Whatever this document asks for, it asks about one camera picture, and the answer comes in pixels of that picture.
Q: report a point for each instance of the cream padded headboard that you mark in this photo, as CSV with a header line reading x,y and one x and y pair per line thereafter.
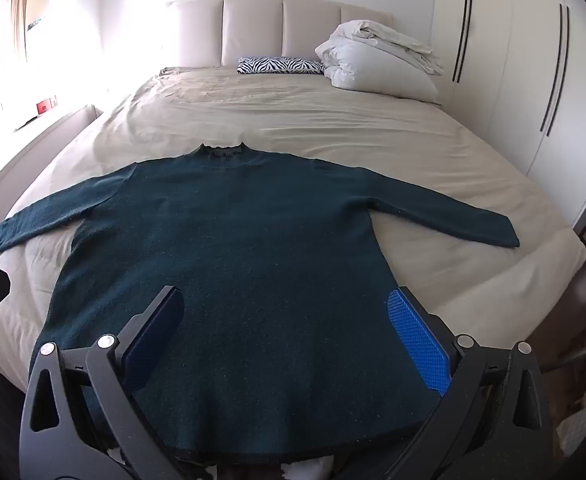
x,y
253,30

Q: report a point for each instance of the zebra print pillow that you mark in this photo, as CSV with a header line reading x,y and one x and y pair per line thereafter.
x,y
278,65

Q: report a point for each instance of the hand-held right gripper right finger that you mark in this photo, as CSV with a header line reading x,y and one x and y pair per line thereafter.
x,y
418,340

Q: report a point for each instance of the bed with beige sheet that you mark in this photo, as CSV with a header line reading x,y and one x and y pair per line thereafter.
x,y
298,110

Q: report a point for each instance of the beige curtain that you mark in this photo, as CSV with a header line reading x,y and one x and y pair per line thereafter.
x,y
15,10

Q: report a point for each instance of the white folded duvet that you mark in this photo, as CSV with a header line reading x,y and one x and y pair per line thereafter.
x,y
373,74

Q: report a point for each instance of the cream folded sheet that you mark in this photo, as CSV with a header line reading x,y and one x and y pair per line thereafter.
x,y
398,42

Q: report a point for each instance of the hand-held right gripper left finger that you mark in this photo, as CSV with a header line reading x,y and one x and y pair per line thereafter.
x,y
157,332

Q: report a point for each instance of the white wardrobe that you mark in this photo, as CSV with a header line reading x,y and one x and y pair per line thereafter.
x,y
513,35

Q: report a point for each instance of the white window ledge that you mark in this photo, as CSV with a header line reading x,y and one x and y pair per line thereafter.
x,y
38,145

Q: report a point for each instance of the dark teal blanket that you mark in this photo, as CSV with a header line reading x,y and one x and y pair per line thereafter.
x,y
253,240

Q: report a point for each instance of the red box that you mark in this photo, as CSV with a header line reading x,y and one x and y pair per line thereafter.
x,y
45,105

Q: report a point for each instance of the black white patterned cloth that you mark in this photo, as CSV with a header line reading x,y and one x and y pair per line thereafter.
x,y
303,473

